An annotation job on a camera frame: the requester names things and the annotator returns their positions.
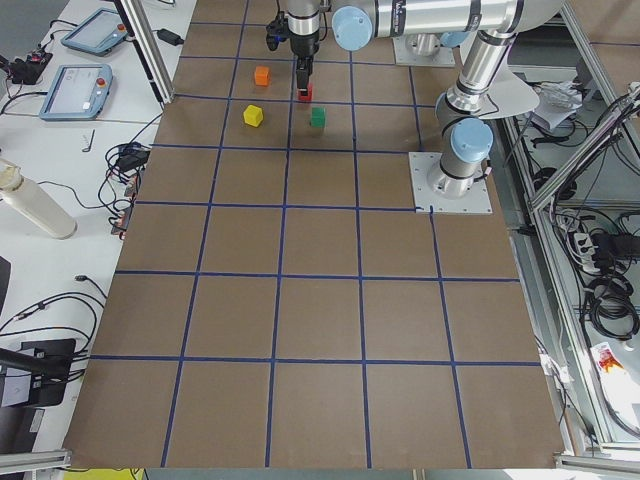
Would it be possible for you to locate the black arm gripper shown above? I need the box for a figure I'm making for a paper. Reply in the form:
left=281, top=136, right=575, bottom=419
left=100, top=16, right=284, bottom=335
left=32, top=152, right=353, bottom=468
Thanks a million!
left=290, top=32, right=320, bottom=93

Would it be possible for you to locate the red wooden block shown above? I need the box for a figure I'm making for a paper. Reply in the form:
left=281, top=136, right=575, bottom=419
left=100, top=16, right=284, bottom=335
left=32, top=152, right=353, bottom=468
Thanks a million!
left=297, top=83, right=313, bottom=102

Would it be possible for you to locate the orange wooden block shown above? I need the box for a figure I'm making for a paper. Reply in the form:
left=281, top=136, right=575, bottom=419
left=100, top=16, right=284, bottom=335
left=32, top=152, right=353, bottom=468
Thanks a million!
left=254, top=65, right=271, bottom=87

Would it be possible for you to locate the green wooden block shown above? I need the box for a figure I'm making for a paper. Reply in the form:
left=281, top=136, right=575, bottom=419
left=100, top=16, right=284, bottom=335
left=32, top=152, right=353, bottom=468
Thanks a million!
left=309, top=106, right=326, bottom=128

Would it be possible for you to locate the yellow wooden block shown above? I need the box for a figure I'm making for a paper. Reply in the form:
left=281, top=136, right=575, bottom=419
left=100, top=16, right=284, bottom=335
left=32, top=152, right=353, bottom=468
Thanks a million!
left=243, top=104, right=264, bottom=128

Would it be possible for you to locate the black power adapter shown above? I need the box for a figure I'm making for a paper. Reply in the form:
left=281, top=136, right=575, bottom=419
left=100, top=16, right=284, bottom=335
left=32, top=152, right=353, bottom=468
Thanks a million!
left=156, top=28, right=184, bottom=46

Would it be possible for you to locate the far teach pendant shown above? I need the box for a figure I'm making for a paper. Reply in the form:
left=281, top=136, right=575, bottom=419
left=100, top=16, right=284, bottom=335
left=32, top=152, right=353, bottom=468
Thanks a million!
left=61, top=8, right=128, bottom=56

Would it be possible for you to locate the teach pendant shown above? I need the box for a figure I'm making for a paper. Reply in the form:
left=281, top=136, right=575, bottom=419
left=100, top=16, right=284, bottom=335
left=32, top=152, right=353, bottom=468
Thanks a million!
left=61, top=8, right=128, bottom=56
left=39, top=64, right=113, bottom=121

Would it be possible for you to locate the near teach pendant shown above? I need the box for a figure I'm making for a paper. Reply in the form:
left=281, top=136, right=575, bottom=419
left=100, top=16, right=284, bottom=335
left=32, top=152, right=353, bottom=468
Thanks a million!
left=39, top=64, right=113, bottom=121

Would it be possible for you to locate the hex key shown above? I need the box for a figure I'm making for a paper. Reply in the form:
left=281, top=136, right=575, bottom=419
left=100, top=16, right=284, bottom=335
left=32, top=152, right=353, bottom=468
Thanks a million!
left=81, top=130, right=96, bottom=153

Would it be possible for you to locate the white bottle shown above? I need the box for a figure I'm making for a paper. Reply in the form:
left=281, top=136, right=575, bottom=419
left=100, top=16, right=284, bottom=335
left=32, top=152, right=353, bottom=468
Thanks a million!
left=1, top=159, right=77, bottom=240

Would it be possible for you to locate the white power strip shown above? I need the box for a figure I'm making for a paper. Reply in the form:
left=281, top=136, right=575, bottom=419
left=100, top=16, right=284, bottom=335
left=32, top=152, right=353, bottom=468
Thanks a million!
left=568, top=231, right=601, bottom=275

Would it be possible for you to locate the black monitor stand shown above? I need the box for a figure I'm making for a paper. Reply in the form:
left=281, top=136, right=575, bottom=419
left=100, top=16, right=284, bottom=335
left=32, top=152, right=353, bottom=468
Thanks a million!
left=1, top=339, right=76, bottom=408

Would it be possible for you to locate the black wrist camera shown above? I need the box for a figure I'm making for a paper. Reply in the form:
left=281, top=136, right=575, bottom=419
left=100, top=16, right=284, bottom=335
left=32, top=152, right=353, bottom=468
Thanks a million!
left=266, top=11, right=289, bottom=51

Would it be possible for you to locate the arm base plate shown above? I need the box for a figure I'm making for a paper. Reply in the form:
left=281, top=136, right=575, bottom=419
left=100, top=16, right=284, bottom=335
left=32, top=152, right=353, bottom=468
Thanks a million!
left=393, top=33, right=456, bottom=68
left=408, top=152, right=493, bottom=215

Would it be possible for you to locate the aluminium frame rail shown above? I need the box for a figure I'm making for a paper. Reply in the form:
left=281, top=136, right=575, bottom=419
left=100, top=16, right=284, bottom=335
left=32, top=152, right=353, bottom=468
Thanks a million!
left=114, top=0, right=175, bottom=105

